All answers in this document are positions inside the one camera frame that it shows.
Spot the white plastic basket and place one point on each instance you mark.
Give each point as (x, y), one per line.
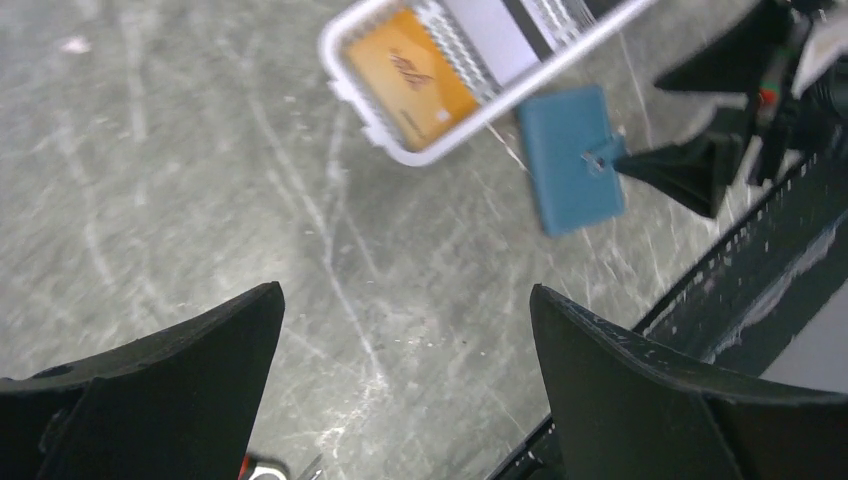
(560, 33)

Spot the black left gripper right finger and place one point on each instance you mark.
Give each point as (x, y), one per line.
(626, 407)

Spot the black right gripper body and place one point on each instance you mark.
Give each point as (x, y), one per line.
(804, 85)

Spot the white striped credit card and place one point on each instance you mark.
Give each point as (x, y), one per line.
(496, 37)

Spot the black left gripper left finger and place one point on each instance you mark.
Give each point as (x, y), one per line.
(180, 403)

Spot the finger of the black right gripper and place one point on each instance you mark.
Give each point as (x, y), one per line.
(695, 174)
(735, 61)

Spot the gold credit card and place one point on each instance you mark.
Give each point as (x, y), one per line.
(411, 79)

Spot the blue card holder wallet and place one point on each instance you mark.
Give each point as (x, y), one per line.
(570, 148)

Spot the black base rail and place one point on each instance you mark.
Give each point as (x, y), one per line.
(748, 298)

